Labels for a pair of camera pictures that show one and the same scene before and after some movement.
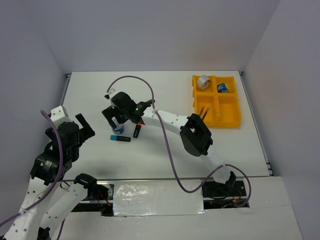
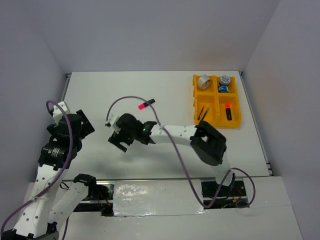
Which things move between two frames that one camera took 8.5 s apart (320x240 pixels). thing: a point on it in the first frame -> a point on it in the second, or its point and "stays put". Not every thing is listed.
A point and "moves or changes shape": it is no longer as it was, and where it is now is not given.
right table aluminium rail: [258, 126] stays put
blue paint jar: [222, 88] stays put
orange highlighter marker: [136, 133] moves or changes shape
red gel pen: [201, 110] stays put
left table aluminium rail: [68, 75] stays put
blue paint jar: [119, 129] moves or changes shape
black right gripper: [109, 113] -> [117, 138]
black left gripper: [87, 131] stays put
